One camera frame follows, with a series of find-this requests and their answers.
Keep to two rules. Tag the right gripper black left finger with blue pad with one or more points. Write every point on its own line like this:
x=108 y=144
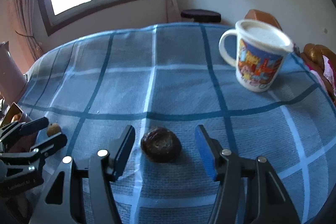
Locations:
x=62 y=199

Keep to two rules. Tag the pink electric kettle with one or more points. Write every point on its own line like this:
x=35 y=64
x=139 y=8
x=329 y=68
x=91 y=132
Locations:
x=12 y=82

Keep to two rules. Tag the dark round stool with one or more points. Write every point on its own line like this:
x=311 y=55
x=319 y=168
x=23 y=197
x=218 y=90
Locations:
x=201 y=16

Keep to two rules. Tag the small brown longan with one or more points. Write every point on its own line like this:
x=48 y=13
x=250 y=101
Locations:
x=53 y=129

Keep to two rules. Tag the white cartoon printed mug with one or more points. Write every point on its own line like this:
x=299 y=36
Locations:
x=261 y=50

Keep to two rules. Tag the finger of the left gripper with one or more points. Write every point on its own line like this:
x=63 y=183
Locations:
x=13 y=132
x=50 y=146

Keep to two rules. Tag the orange wooden chair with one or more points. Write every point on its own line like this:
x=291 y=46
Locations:
x=262 y=17

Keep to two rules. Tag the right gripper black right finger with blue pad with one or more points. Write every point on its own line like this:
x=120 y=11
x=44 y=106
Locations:
x=267 y=200

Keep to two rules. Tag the pink floral cloth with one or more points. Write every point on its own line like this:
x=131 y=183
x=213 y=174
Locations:
x=325 y=76

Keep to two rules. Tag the dark wrinkled fruit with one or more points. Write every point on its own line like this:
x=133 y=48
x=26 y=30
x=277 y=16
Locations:
x=161 y=145

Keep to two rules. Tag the blue plaid tablecloth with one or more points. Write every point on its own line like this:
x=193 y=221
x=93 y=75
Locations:
x=172 y=76

